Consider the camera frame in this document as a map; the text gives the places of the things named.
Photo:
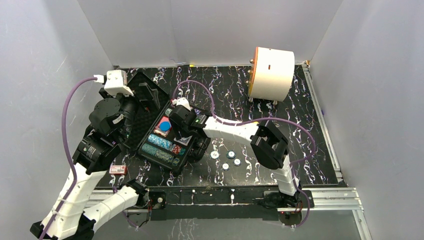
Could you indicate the black poker chip case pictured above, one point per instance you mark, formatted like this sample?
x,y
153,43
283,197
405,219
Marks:
x,y
146,120

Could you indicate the blue playing card deck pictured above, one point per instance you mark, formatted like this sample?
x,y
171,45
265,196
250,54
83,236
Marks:
x,y
183,140

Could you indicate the blue round dealer button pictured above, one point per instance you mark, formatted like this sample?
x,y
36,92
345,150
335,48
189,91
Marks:
x,y
165,126

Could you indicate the small white chip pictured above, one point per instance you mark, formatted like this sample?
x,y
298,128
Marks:
x,y
225,166

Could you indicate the green orange chip row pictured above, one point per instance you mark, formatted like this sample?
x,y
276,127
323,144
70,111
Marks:
x,y
168,111

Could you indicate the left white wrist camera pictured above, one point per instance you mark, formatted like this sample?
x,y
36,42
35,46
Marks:
x,y
115,82

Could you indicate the small red white box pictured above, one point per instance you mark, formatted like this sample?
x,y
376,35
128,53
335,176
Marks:
x,y
118,170

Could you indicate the light blue chip ten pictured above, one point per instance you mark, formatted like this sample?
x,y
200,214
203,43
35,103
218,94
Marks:
x,y
214,154

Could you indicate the red playing card deck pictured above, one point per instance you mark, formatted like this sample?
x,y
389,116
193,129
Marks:
x,y
158,131

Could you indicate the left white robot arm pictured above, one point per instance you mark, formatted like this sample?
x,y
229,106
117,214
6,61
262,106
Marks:
x,y
70,218

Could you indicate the light blue chip row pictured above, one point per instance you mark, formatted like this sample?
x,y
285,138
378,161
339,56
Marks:
x,y
166,144

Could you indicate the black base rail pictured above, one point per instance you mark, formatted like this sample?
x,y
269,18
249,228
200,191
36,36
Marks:
x,y
225,202

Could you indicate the teal green chip row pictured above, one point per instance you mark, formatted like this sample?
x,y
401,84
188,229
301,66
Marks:
x,y
160,154

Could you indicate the white orange cylindrical device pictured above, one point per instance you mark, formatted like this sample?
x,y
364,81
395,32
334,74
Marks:
x,y
271,74

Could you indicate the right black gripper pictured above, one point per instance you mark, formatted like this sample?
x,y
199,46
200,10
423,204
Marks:
x,y
176,126

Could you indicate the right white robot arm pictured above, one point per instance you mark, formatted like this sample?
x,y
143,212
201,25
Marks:
x,y
267,142

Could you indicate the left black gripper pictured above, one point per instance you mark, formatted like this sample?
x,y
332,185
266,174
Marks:
x,y
133,101

